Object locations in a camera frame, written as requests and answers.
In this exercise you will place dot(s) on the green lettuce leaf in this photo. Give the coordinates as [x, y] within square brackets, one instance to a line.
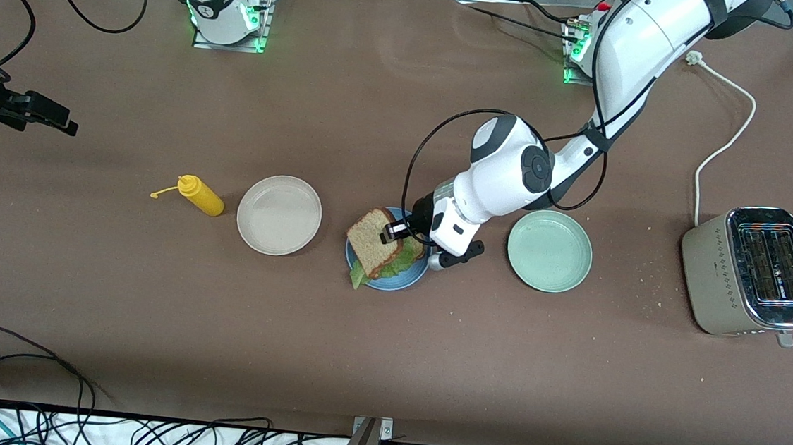
[408, 257]

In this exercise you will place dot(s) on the blue round plate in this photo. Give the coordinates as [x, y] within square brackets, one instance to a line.
[406, 280]

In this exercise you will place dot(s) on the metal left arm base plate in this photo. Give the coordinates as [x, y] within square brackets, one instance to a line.
[574, 77]

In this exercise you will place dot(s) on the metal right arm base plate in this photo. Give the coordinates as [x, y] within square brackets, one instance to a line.
[230, 47]

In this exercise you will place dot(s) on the brown bread slice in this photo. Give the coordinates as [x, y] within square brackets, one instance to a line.
[393, 270]
[370, 242]

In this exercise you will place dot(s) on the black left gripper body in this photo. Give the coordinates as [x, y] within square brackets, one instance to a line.
[421, 219]

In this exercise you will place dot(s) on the yellow mustard squeeze bottle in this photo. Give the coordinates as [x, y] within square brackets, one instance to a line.
[204, 197]

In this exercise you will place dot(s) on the small metal table bracket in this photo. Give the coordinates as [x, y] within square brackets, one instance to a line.
[386, 430]

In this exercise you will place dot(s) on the beige chrome toaster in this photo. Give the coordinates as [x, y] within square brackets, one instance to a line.
[711, 275]

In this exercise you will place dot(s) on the green round plate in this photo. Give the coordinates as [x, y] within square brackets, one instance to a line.
[549, 251]

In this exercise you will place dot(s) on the beige round plate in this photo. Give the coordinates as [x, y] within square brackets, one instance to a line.
[279, 215]

